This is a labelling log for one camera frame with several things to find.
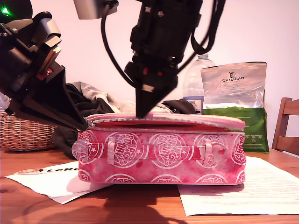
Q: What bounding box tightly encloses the pink printed zip bag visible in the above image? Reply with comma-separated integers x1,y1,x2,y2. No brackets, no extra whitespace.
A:
71,112,246,186

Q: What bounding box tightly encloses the blank white paper sheet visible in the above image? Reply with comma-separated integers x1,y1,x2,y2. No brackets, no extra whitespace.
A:
4,167,115,205

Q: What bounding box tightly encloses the black cloth garment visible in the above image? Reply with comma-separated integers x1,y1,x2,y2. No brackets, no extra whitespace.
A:
51,83,204,161

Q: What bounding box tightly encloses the printed text paper sheet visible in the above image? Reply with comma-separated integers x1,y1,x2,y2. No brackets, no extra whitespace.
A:
177,155,299,217

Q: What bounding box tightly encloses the black camera cable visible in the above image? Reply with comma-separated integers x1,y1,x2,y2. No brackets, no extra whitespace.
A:
100,13,139,89

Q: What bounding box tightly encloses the large clear water bottle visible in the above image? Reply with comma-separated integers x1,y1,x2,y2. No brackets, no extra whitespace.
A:
182,54,218,115

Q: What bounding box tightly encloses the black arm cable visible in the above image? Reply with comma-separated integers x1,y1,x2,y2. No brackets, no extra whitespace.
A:
177,0,227,72

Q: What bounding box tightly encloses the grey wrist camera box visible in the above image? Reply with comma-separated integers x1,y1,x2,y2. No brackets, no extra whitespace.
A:
73,0,119,21
31,11,63,44

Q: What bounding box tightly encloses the wicker basket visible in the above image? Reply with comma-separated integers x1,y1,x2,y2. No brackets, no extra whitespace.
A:
0,106,58,152

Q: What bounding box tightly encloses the green silver pet food bag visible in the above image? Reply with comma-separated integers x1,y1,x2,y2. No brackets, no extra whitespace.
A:
200,61,270,154

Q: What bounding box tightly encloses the LeRobot logo sticker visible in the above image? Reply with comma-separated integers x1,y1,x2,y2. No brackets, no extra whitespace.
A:
16,167,79,176

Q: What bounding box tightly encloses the wooden chair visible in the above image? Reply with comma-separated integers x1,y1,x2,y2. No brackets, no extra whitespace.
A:
271,97,299,156

